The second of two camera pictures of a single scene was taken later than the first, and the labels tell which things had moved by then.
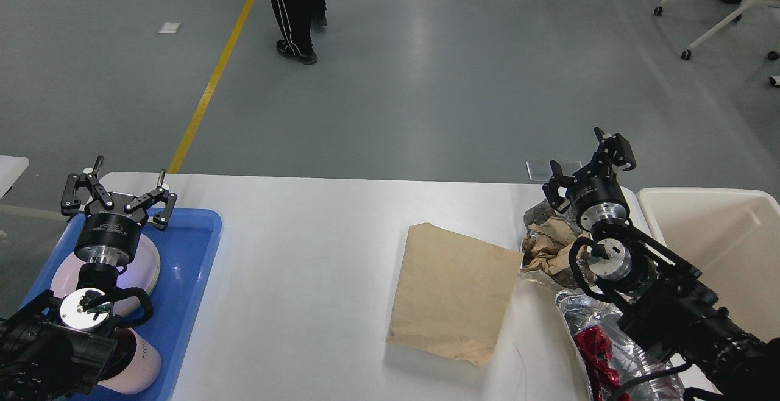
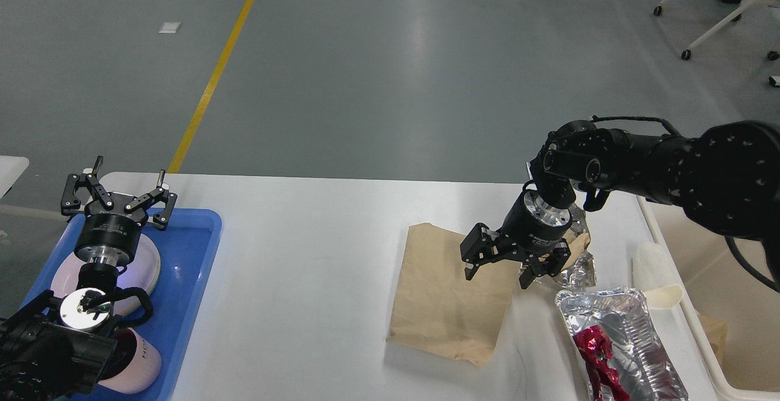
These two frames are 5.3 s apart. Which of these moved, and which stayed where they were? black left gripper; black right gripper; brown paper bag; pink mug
Moved: black right gripper
Stayed: black left gripper; brown paper bag; pink mug
